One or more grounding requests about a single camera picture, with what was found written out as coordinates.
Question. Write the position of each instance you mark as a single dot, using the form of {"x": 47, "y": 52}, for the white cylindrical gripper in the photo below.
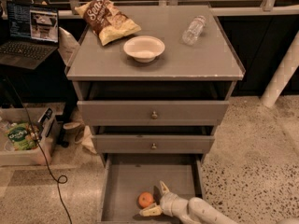
{"x": 169, "y": 203}

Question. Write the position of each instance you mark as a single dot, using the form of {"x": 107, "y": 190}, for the orange fruit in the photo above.
{"x": 145, "y": 199}

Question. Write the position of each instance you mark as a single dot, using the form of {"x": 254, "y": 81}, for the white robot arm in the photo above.
{"x": 192, "y": 211}

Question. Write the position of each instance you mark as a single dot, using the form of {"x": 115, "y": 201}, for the grey open bottom drawer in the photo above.
{"x": 129, "y": 175}

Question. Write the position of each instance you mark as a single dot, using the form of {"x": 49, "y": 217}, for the grey drawer cabinet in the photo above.
{"x": 205, "y": 71}

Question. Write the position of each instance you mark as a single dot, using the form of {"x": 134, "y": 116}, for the grey middle drawer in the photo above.
{"x": 152, "y": 143}

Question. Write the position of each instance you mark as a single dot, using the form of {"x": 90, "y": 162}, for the grey top drawer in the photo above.
{"x": 152, "y": 113}

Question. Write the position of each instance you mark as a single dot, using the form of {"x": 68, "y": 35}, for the beige shoe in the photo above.
{"x": 73, "y": 125}

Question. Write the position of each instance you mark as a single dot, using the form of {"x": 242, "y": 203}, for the white bowl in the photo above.
{"x": 144, "y": 48}

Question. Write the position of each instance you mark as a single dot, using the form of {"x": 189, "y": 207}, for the green snack bag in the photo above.
{"x": 20, "y": 137}

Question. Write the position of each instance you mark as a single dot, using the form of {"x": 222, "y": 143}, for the clear plastic storage bin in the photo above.
{"x": 44, "y": 118}

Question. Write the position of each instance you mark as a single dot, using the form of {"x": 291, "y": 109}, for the clear plastic water bottle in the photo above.
{"x": 192, "y": 33}

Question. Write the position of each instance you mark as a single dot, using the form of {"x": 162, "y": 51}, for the white paper bag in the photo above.
{"x": 68, "y": 45}

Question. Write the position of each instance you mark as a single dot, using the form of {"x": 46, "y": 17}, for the yellow brown chip bag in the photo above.
{"x": 107, "y": 21}

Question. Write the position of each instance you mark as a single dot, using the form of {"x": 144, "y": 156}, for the black open laptop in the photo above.
{"x": 33, "y": 35}

